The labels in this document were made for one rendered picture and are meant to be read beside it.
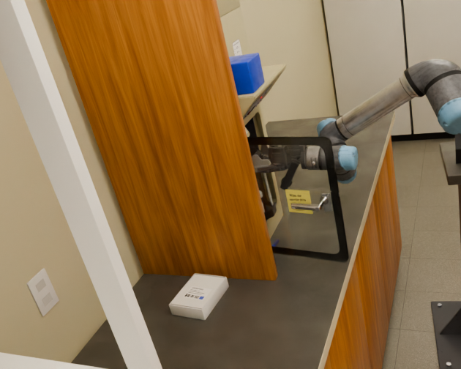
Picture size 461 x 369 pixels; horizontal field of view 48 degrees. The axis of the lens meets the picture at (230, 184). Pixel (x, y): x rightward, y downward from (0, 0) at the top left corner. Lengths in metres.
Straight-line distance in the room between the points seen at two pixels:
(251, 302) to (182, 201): 0.37
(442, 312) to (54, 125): 2.49
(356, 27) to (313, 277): 3.19
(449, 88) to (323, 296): 0.68
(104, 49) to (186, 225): 0.58
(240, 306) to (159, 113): 0.61
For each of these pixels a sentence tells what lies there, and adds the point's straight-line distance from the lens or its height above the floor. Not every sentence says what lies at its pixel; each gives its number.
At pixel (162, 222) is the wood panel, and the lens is 1.67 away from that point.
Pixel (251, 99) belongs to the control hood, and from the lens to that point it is 1.44.
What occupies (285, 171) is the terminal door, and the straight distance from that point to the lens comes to 1.47.
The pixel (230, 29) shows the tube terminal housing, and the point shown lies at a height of 1.66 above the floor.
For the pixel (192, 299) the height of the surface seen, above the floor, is 0.98.
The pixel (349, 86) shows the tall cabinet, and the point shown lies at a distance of 4.67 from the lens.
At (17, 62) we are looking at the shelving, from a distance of 0.60.
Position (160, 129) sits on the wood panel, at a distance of 1.50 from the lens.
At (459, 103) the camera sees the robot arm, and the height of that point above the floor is 1.37.
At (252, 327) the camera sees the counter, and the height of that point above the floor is 0.94.
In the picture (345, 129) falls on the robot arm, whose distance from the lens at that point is 1.73.
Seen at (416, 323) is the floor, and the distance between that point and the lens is 2.83.
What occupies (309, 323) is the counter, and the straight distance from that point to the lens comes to 1.45.
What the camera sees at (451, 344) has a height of 0.01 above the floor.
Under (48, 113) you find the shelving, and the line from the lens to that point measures 0.60.
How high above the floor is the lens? 1.89
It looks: 24 degrees down
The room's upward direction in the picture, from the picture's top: 14 degrees counter-clockwise
